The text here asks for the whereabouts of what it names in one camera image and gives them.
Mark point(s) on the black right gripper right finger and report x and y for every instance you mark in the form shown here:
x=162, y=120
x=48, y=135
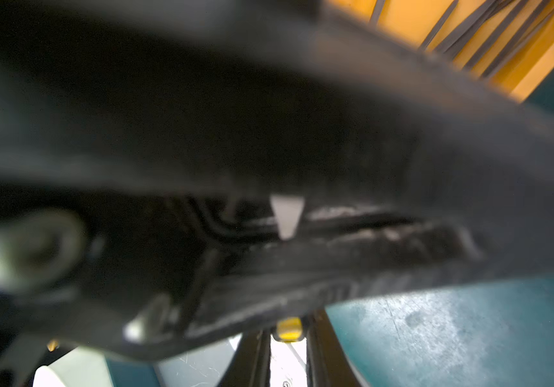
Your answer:
x=327, y=364

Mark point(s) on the file tool black yellow handle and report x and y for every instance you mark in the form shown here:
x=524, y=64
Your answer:
x=438, y=25
x=495, y=35
x=532, y=25
x=290, y=330
x=376, y=12
x=455, y=42

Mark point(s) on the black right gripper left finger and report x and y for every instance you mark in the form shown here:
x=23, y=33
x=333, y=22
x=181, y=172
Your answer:
x=250, y=365

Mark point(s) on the yellow plastic storage box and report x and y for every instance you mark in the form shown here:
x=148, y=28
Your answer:
x=411, y=21

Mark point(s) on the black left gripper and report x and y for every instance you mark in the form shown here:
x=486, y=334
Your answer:
x=174, y=172

